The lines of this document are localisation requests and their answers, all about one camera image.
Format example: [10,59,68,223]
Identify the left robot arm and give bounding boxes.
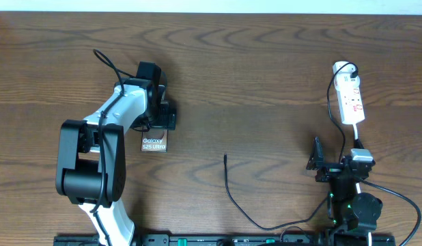
[55,75,176,245]

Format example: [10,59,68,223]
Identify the white power strip socket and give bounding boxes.
[333,61,365,125]

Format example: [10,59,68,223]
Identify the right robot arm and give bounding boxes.
[306,137,382,245]

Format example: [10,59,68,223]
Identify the white power strip cord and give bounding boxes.
[352,123,373,246]

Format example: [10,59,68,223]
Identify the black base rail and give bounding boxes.
[53,234,396,246]

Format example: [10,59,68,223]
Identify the black charger cable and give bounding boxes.
[223,61,359,232]

